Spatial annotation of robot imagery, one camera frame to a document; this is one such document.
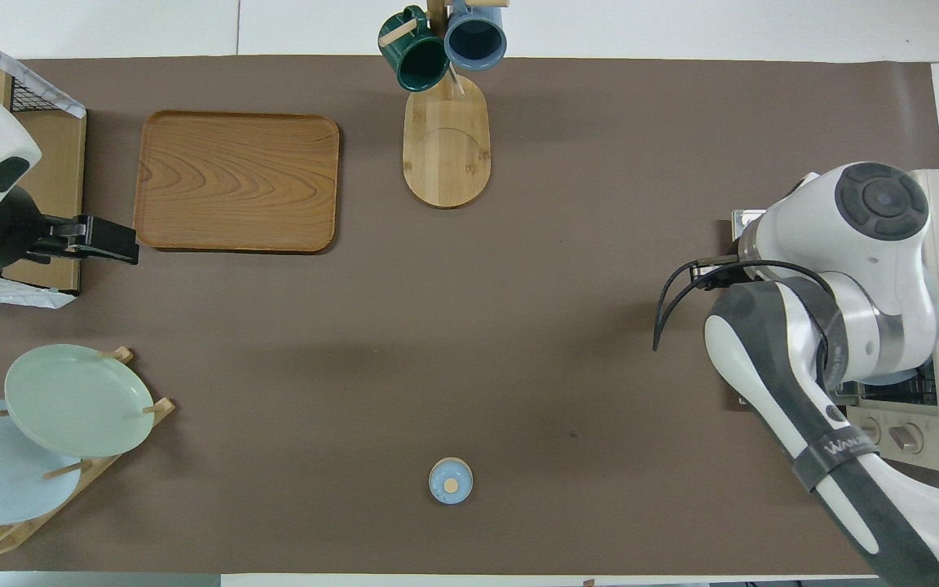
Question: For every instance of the brown table mat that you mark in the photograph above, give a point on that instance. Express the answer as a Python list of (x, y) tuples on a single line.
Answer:
[(518, 326)]

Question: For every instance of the blue mug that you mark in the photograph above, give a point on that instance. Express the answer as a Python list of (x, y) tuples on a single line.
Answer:
[(476, 41)]

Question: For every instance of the dark green mug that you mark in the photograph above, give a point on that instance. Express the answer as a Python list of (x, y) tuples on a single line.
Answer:
[(416, 61)]

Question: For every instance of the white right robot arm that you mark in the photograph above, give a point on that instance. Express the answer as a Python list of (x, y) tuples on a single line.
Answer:
[(869, 269)]

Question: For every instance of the wooden plate rack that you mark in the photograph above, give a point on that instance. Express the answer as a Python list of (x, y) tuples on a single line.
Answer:
[(123, 444)]

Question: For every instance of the pale green plate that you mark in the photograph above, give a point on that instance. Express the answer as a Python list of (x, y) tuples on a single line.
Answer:
[(78, 399)]

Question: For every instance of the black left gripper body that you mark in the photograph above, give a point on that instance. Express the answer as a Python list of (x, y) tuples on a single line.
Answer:
[(9, 236)]

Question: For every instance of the rectangular wooden tray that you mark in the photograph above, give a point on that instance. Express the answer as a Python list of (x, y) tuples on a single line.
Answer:
[(237, 181)]

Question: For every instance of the round oven knob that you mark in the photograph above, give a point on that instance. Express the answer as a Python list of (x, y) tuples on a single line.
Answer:
[(906, 439), (870, 430)]

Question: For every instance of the wooden mug tree stand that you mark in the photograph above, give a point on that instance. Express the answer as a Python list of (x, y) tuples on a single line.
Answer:
[(447, 155)]

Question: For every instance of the wooden two-step shelf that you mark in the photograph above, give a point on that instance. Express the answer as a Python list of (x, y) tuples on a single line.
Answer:
[(66, 163)]

